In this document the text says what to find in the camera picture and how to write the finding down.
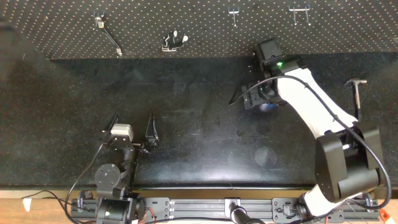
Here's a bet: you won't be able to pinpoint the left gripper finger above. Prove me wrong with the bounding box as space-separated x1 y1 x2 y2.
102 112 120 134
145 113 160 147

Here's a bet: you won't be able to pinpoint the black pegboard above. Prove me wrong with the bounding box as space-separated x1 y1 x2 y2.
0 0 398 60

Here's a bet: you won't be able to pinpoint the hammer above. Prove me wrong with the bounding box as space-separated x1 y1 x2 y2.
344 78 368 121

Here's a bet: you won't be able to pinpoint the roll of blue tape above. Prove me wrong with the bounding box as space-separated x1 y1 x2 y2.
258 102 280 112

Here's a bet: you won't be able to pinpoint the mounting rail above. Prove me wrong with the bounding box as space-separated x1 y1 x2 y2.
70 195 381 224

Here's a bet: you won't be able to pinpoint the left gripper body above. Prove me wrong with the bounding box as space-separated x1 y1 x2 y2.
101 133 158 154

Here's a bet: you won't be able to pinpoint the black and white pliers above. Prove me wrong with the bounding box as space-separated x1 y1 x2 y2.
161 29 189 53

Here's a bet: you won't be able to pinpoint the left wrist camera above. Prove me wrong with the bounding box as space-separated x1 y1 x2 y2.
110 123 134 141

